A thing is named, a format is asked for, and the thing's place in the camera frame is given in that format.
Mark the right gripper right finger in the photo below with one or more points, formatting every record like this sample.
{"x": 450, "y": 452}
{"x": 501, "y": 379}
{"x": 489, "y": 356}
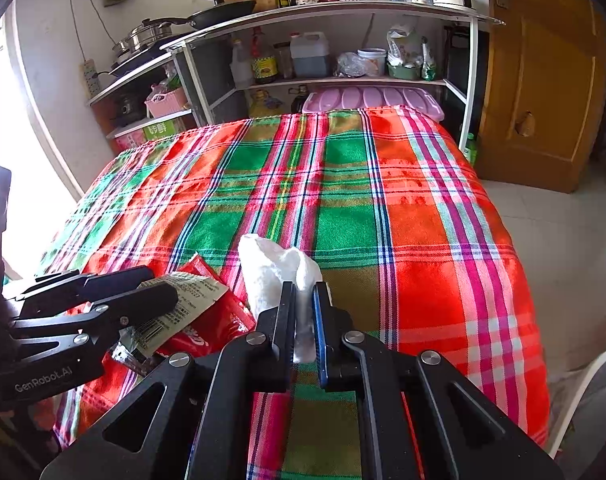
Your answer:
{"x": 349, "y": 360}

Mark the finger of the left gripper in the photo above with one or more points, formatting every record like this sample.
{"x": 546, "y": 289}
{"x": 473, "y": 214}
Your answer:
{"x": 128, "y": 307}
{"x": 57, "y": 293}

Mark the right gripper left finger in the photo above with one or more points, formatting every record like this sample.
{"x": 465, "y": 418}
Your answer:
{"x": 223, "y": 386}

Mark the red snack wrapper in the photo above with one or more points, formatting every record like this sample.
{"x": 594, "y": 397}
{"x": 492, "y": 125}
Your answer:
{"x": 206, "y": 317}

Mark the white tissue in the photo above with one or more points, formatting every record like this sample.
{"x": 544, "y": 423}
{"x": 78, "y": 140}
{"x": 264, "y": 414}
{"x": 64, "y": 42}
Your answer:
{"x": 265, "y": 267}

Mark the dark brown wrapper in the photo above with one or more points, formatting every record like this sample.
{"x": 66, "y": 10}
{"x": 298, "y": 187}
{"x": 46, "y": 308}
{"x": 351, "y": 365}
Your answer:
{"x": 126, "y": 352}

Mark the white trash bin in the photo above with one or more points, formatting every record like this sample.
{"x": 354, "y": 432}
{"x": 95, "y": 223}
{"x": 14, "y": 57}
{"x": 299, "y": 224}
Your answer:
{"x": 578, "y": 412}

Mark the white kitchen shelf rack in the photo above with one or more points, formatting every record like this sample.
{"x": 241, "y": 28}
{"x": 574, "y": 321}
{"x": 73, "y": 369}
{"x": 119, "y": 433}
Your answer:
{"x": 205, "y": 76}

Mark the plaid red green tablecloth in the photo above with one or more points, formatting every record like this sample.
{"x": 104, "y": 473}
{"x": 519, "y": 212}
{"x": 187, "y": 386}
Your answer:
{"x": 381, "y": 199}

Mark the green cardboard box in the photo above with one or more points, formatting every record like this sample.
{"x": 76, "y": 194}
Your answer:
{"x": 149, "y": 133}

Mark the pink plastic basket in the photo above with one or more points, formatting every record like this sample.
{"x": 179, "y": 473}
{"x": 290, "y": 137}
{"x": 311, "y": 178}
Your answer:
{"x": 162, "y": 101}

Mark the white power strip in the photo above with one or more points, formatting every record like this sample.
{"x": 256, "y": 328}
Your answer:
{"x": 91, "y": 78}

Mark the green bottle on floor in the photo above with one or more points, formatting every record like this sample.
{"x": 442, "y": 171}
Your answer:
{"x": 471, "y": 149}

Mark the purple lid storage bin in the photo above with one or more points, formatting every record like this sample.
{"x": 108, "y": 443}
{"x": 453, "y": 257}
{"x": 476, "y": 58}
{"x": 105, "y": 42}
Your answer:
{"x": 345, "y": 98}

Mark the yellow label sauce bottle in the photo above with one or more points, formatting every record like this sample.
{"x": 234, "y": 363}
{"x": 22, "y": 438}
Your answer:
{"x": 264, "y": 63}

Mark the steel pot with lid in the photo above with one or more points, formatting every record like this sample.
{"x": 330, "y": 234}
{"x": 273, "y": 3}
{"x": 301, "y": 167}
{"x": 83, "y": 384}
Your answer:
{"x": 141, "y": 38}

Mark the black frying pan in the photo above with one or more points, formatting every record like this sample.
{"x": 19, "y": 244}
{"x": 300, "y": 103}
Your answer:
{"x": 221, "y": 12}

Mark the white plastic tub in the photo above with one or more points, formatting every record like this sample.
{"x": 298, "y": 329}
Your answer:
{"x": 374, "y": 61}

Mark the white oil jug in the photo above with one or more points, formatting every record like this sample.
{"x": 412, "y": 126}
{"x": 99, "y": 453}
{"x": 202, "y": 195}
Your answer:
{"x": 310, "y": 54}

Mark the wooden door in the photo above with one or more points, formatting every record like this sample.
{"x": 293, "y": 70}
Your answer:
{"x": 545, "y": 92}

